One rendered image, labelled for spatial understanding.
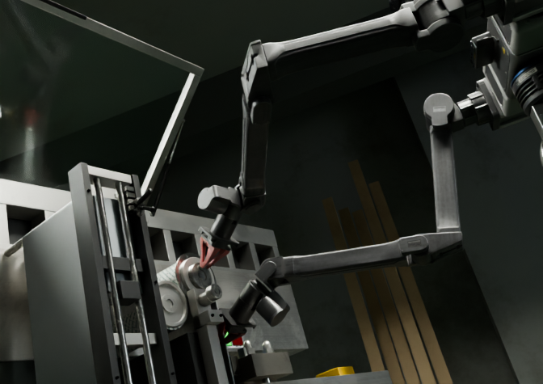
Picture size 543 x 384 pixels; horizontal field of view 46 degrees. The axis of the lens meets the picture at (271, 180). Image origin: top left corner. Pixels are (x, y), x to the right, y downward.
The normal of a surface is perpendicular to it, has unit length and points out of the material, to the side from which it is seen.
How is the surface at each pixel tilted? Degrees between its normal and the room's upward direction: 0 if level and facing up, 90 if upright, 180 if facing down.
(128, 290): 90
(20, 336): 90
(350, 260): 88
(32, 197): 90
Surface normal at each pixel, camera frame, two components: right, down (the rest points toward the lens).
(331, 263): -0.29, -0.37
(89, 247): -0.62, -0.18
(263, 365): 0.74, -0.45
